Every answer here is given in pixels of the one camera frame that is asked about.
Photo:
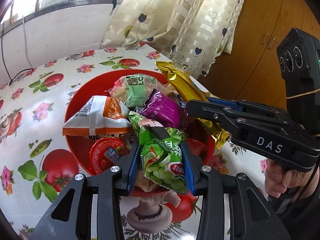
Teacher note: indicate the orange and white snack bag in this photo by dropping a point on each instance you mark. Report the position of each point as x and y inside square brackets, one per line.
[100, 120]

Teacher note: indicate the purple snack packet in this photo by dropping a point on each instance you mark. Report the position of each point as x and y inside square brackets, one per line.
[162, 107]

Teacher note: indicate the person's right forearm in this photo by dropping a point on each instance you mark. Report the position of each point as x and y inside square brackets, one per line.
[287, 205]

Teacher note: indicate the green pea snack bag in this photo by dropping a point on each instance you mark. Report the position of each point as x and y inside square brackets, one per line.
[160, 160]

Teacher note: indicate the pink jelly cup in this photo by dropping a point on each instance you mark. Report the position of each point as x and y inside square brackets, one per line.
[107, 155]

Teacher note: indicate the wooden cabinet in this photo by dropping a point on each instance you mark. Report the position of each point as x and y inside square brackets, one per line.
[257, 55]

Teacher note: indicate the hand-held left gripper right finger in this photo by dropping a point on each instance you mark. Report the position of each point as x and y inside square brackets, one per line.
[189, 167]

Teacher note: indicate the fruit and flower print tablecloth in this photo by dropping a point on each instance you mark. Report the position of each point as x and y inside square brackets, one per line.
[62, 67]

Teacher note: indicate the red plastic basket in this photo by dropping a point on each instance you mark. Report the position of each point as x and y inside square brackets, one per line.
[82, 92]

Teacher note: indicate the cream heart print curtain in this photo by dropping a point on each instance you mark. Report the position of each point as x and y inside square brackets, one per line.
[175, 17]

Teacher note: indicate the golden snack bar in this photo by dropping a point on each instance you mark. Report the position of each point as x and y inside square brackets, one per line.
[180, 80]

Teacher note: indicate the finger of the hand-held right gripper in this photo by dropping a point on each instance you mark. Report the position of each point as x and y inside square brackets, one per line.
[225, 102]
[212, 113]

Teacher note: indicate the person's right hand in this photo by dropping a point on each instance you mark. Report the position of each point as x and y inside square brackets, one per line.
[277, 180]

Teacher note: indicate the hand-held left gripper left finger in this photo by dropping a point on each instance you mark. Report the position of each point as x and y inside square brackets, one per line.
[132, 167]

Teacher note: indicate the light green snack bag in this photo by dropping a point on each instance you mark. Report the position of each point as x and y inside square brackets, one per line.
[135, 90]

